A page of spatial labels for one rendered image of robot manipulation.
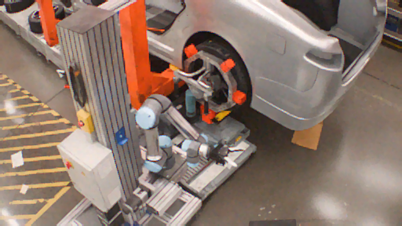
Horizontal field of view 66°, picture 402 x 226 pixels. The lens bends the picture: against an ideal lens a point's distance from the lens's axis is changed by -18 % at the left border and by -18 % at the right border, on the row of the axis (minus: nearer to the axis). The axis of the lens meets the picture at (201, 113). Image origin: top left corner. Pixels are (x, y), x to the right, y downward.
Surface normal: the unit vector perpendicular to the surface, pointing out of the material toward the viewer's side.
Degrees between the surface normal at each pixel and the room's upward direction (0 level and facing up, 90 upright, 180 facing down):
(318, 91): 90
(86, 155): 0
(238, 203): 0
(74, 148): 0
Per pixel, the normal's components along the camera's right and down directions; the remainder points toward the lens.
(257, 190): 0.00, -0.73
